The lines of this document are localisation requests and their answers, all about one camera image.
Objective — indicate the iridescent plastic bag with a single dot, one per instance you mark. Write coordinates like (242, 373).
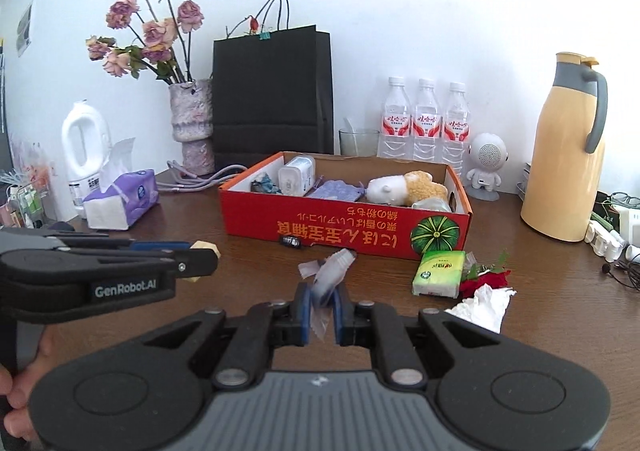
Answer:
(434, 204)

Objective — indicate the crumpled white tissue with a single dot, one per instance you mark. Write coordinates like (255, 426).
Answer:
(486, 308)

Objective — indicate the red cardboard box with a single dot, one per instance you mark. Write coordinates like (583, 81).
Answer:
(373, 229)

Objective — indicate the white power strip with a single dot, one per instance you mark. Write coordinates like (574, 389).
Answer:
(615, 242)

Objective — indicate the glass cup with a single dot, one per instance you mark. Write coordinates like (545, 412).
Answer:
(358, 141)

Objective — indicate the yellow thermos jug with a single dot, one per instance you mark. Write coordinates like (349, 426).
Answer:
(568, 151)

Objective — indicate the water bottle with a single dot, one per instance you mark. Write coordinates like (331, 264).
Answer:
(395, 122)
(426, 122)
(455, 127)

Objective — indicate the right water bottle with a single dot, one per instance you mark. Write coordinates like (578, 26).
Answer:
(455, 127)

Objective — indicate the eyeglasses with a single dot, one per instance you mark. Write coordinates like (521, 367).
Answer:
(623, 200)

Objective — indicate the black paper bag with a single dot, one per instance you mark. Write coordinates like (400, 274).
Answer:
(272, 96)

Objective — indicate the white robot figurine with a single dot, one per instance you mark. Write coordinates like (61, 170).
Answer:
(488, 154)

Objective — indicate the white detergent bottle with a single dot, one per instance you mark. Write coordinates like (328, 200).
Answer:
(86, 141)

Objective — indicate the small beige block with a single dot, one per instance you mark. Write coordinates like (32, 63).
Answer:
(200, 261)

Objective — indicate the purple tissue pack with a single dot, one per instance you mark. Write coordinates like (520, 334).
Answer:
(124, 195)

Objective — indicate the purple ceramic vase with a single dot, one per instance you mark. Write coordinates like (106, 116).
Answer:
(193, 124)

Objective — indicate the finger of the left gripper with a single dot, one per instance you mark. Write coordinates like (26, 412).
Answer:
(174, 255)
(131, 245)

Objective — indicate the left hand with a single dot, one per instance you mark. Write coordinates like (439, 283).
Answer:
(18, 389)

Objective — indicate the middle water bottle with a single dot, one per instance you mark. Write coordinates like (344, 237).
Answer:
(426, 122)

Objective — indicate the yellow white plush toy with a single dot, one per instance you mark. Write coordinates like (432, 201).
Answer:
(405, 190)

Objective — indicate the left water bottle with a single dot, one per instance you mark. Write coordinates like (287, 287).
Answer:
(395, 122)

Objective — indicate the purple knit pouch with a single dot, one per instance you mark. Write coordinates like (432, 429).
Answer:
(337, 190)

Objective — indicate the small black packet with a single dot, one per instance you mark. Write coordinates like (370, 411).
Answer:
(291, 241)

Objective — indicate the white cotton swab container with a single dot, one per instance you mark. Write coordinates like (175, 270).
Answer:
(297, 177)

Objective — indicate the green tissue packet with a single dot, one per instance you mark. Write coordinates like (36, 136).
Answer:
(439, 274)

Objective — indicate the dried pink roses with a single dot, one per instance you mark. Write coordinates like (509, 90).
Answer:
(161, 39)

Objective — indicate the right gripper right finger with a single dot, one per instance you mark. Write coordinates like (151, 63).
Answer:
(385, 334)

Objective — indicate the blue patterned cloth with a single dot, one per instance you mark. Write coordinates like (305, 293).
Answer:
(263, 183)

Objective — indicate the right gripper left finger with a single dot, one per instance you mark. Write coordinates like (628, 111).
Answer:
(249, 341)

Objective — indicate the clear torn wrapper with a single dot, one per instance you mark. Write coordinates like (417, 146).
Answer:
(326, 275)

